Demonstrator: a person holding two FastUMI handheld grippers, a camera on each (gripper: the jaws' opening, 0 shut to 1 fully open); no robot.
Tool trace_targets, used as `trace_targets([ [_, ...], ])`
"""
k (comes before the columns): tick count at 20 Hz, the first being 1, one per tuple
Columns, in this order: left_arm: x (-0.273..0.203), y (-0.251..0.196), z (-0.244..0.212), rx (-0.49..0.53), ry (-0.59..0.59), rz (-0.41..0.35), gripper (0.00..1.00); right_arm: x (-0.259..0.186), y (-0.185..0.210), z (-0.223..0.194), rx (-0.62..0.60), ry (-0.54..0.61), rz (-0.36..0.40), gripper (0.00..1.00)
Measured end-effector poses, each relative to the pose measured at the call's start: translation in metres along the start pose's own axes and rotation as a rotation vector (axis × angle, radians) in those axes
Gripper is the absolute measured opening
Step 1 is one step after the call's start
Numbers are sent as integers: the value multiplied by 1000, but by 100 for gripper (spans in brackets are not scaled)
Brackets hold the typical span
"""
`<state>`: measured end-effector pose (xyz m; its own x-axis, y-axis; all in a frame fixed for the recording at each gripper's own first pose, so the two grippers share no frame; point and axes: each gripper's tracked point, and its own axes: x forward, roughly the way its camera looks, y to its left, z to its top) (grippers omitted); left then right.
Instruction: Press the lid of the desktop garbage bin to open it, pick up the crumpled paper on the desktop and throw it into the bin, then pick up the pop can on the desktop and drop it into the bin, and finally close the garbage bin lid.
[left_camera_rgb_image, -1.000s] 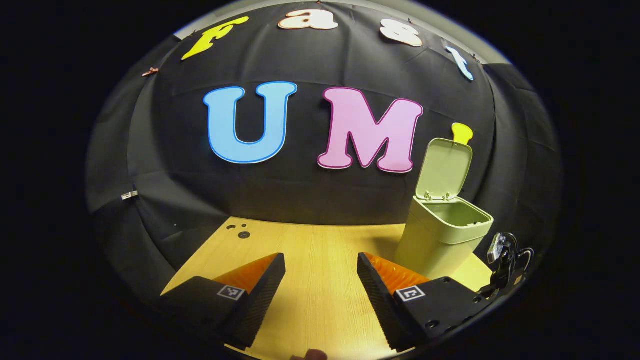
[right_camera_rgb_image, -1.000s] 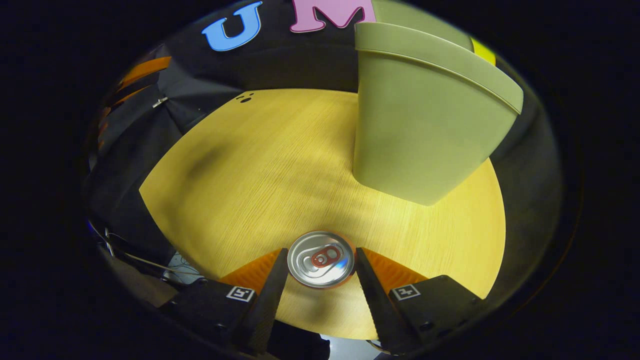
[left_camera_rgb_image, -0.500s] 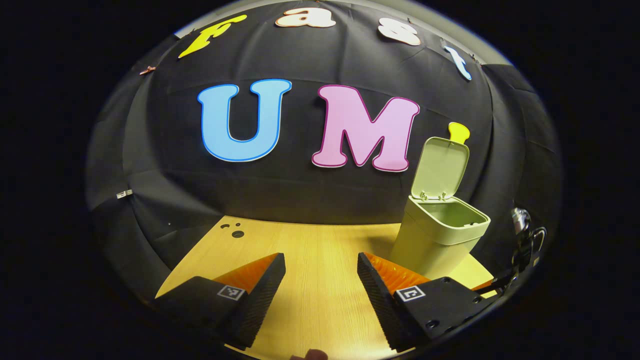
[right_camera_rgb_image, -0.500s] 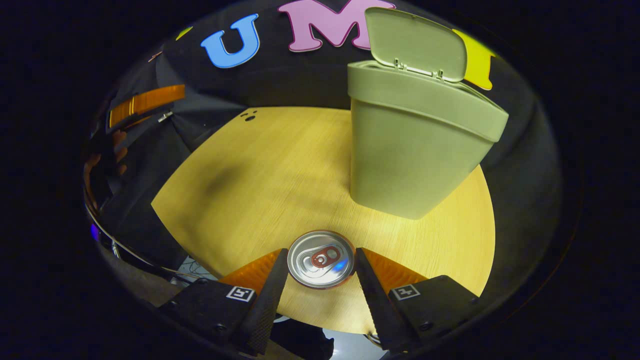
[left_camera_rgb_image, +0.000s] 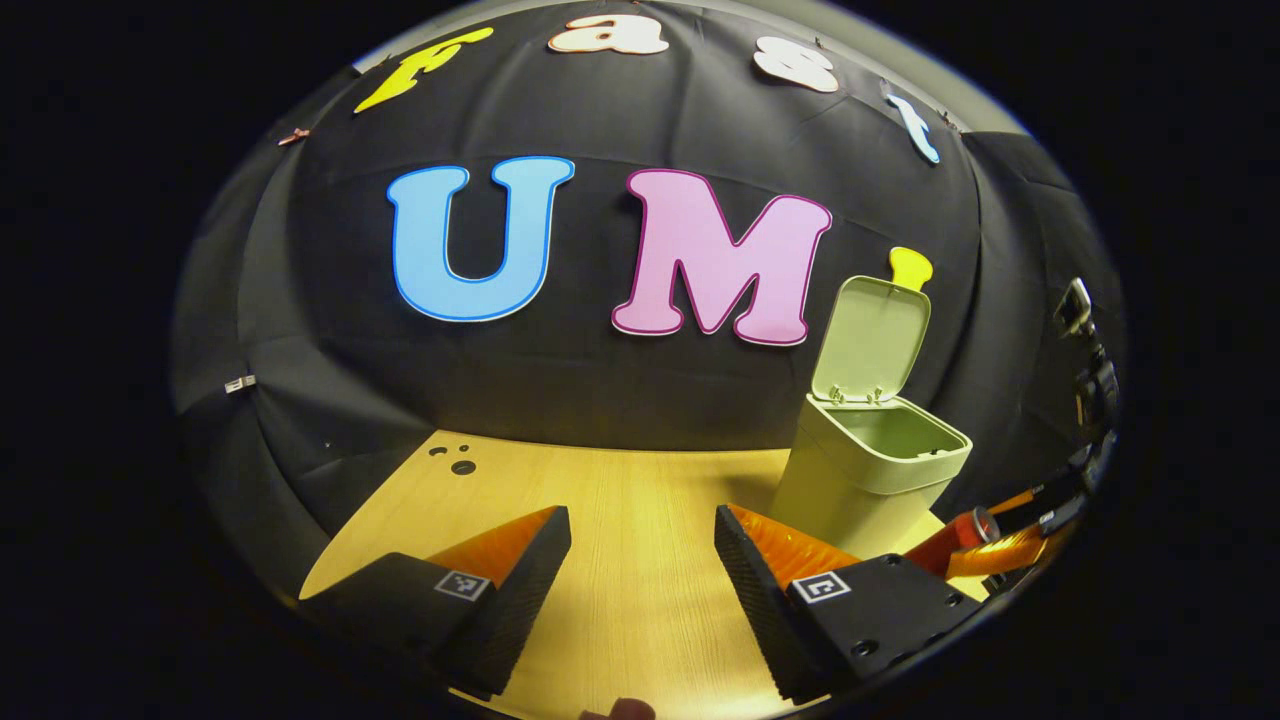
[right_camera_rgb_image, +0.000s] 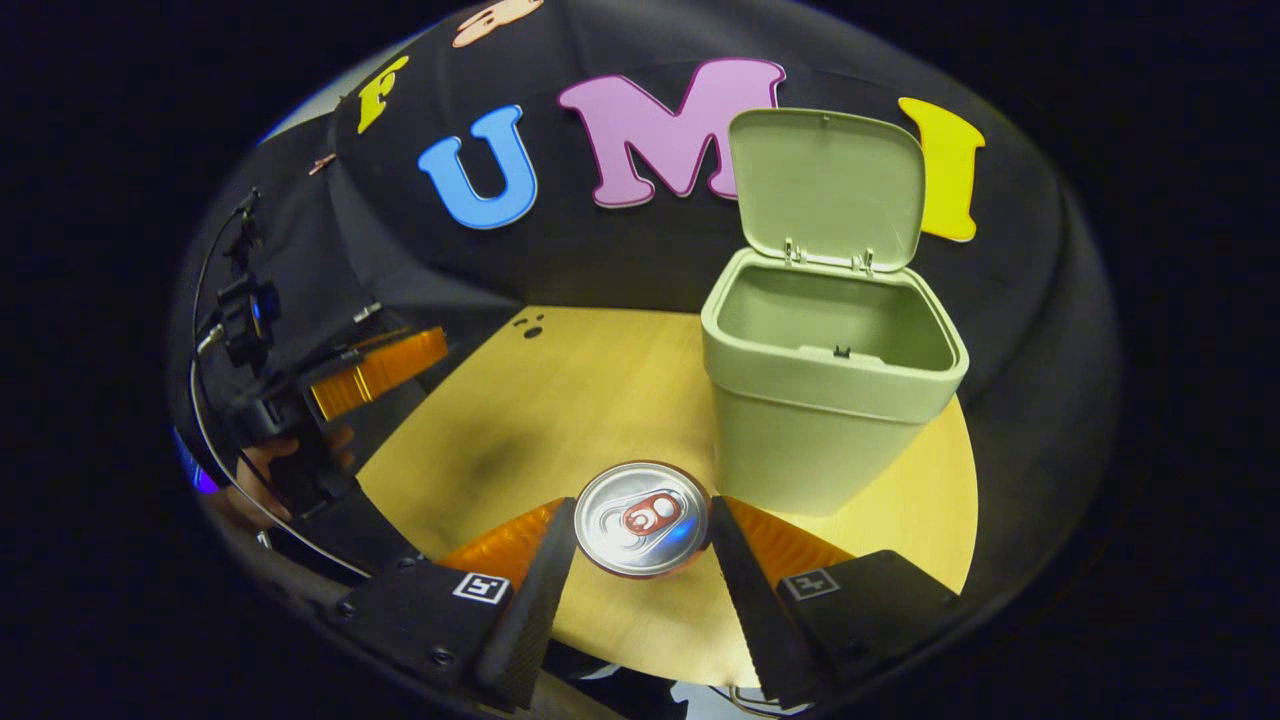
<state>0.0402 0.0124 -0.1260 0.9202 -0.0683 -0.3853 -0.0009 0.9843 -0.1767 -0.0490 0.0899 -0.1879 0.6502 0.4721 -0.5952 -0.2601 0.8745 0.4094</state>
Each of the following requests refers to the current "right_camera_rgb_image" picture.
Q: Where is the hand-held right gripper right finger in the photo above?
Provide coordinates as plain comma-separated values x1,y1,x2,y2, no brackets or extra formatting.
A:
708,495,961,708

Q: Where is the pale green garbage bin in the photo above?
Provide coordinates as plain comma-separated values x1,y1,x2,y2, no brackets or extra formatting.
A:
700,107,969,518

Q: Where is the white cable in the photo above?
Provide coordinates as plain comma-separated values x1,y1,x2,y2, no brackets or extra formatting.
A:
188,340,373,581

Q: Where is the red pop can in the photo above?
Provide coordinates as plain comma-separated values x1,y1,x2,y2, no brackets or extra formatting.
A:
574,460,713,579

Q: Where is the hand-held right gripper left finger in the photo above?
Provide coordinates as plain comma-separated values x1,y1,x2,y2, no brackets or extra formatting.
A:
335,497,579,711

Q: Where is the black backdrop cloth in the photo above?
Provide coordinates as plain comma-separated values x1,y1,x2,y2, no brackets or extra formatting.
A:
170,0,1121,601

